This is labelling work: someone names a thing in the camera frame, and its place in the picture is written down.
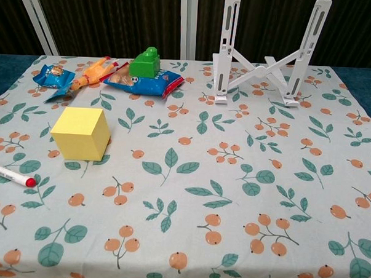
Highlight yellow cube block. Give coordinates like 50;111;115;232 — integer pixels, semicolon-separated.
49;105;112;162

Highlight red white marker pen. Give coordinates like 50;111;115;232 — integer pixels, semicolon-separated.
0;161;38;188

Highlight floral fruit print tablecloth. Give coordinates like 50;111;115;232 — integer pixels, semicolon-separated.
0;51;371;278

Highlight blue snack bag red ends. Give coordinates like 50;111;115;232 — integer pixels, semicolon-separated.
102;60;186;100

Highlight green toy building block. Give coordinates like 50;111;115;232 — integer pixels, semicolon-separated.
129;45;162;79

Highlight white folding laptop stand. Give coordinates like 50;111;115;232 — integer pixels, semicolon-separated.
210;0;333;110

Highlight orange rubber chicken toy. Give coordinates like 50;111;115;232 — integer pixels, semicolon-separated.
68;54;120;95

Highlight small blue snack packet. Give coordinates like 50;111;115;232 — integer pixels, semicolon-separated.
31;63;77;105

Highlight white vertical frame post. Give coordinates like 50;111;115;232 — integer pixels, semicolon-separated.
177;0;200;62

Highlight white slanted frame bar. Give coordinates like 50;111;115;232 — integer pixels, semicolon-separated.
10;0;62;57

